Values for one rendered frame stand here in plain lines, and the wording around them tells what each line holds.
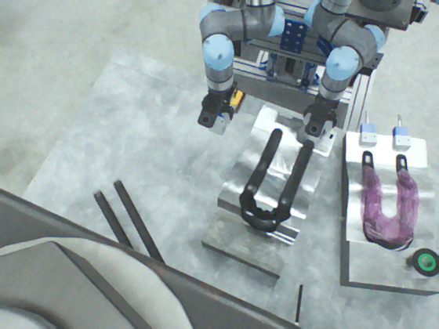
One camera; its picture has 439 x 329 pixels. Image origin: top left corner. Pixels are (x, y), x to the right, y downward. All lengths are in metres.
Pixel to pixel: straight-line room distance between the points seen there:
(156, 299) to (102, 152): 1.41
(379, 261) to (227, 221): 0.45
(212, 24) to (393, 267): 0.84
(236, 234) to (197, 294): 1.18
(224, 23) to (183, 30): 1.67
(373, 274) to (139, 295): 1.20
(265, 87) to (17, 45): 1.58
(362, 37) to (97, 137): 0.93
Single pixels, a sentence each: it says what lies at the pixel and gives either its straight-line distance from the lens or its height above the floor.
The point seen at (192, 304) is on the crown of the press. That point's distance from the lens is 0.17.
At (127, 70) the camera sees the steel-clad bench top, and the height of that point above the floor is 0.80.
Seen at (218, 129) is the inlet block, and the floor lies 0.94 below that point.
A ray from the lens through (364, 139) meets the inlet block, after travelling 1.50.
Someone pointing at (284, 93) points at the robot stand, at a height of 0.21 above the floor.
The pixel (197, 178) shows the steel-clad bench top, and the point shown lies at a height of 0.80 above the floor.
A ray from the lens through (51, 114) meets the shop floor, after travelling 2.68.
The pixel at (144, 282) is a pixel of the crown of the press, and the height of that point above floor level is 2.01.
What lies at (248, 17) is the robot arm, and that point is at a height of 1.28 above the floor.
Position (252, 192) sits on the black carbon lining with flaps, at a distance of 1.33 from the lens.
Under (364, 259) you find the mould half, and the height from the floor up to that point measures 0.91.
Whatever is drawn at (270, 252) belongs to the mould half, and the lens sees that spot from 1.34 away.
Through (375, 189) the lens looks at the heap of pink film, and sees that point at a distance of 1.39.
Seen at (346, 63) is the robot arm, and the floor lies 1.26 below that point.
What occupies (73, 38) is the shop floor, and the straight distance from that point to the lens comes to 2.94.
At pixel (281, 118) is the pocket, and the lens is 1.50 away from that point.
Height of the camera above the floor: 2.17
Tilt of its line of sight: 68 degrees down
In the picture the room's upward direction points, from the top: 4 degrees counter-clockwise
